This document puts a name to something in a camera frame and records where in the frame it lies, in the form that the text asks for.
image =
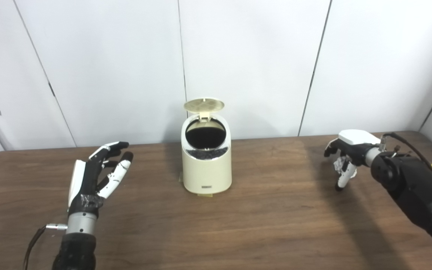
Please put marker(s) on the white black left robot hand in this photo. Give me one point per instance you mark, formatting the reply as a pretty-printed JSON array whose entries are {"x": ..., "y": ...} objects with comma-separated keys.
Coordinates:
[{"x": 84, "y": 183}]

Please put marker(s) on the cream-colored cylindrical bin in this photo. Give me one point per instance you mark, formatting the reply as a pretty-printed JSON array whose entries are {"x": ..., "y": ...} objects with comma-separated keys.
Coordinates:
[{"x": 206, "y": 168}]

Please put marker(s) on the white paper ball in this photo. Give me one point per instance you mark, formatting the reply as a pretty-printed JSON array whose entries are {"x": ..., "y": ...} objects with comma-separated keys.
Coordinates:
[{"x": 338, "y": 165}]

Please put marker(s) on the round cream bin lid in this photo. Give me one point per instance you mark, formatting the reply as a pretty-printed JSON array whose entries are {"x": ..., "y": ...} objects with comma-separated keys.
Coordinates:
[{"x": 204, "y": 105}]

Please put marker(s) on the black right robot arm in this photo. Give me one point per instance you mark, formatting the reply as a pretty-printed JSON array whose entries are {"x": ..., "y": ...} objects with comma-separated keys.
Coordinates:
[{"x": 414, "y": 187}]

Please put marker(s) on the black wall panel hinge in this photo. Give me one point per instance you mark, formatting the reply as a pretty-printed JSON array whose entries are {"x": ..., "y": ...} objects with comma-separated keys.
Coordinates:
[{"x": 52, "y": 90}]

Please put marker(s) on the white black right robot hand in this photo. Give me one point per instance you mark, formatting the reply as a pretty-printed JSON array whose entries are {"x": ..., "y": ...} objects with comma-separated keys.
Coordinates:
[{"x": 354, "y": 140}]

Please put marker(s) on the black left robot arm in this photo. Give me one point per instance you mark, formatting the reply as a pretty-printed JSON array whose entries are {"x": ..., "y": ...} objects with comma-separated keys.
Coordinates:
[{"x": 77, "y": 243}]

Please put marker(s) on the yellow tape piece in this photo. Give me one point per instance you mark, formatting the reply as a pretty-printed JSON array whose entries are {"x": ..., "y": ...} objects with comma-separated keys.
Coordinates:
[{"x": 204, "y": 194}]

